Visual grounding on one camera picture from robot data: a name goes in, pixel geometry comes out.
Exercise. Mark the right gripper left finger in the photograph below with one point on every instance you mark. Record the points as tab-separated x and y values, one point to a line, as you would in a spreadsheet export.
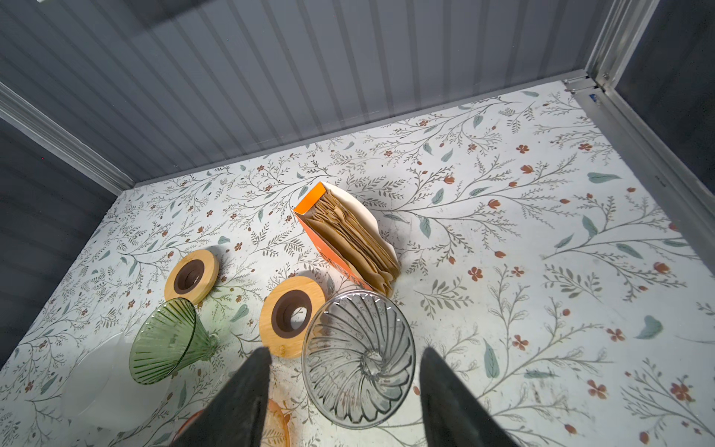
236	415

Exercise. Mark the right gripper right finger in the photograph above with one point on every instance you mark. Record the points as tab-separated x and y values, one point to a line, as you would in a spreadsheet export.
452	416

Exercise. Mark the wooden dripper ring stand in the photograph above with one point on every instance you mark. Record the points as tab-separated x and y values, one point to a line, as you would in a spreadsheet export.
286	314

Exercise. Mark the orange coffee filter box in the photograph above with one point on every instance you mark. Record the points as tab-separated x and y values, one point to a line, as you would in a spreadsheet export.
329	246

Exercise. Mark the green glass dripper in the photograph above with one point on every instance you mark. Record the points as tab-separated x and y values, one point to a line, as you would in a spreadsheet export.
172	338

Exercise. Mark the clear frosted glass carafe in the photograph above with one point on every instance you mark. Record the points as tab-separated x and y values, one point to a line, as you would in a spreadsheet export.
101	392

